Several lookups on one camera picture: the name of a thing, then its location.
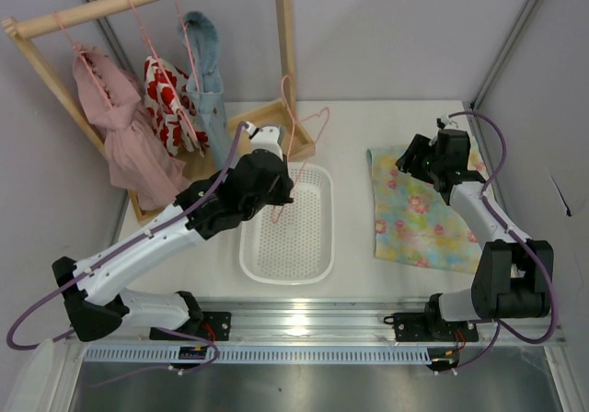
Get pink wire hanger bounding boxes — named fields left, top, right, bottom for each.
left=269, top=74, right=332, bottom=225

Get floral pastel skirt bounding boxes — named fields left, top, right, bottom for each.
left=367, top=145, right=481, bottom=274

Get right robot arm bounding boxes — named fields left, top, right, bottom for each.
left=390, top=129, right=559, bottom=344

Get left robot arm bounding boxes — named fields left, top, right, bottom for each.
left=52, top=148, right=294, bottom=342

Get pink hanger under floral garment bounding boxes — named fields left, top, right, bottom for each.
left=121, top=0, right=203, bottom=155

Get pink hanger under denim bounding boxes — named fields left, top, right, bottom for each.
left=173, top=0, right=202, bottom=94

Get pink hanger under dress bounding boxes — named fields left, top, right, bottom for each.
left=52, top=9, right=116, bottom=109

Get wooden clothes rack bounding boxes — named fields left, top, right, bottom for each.
left=0, top=0, right=318, bottom=224

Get white perforated plastic basket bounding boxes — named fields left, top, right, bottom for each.
left=239, top=162, right=334, bottom=286

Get red white floral garment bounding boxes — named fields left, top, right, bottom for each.
left=143, top=55, right=212, bottom=158

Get pink pleated dress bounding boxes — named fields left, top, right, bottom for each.
left=73, top=45, right=190, bottom=211

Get light blue denim garment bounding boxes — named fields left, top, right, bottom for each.
left=178, top=11, right=232, bottom=169

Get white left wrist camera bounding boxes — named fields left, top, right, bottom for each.
left=244, top=121, right=285, bottom=160

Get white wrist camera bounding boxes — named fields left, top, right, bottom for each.
left=436, top=115, right=458, bottom=130
left=244, top=121, right=285, bottom=160

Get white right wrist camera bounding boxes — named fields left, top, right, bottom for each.
left=436, top=115, right=458, bottom=130

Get aluminium rail frame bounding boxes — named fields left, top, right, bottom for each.
left=91, top=297, right=549, bottom=346

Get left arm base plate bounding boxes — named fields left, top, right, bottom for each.
left=149, top=311, right=232, bottom=341

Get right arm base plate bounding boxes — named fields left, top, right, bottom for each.
left=383, top=313, right=479, bottom=343

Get white slotted cable duct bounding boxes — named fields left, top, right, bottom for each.
left=85, top=345, right=432, bottom=365

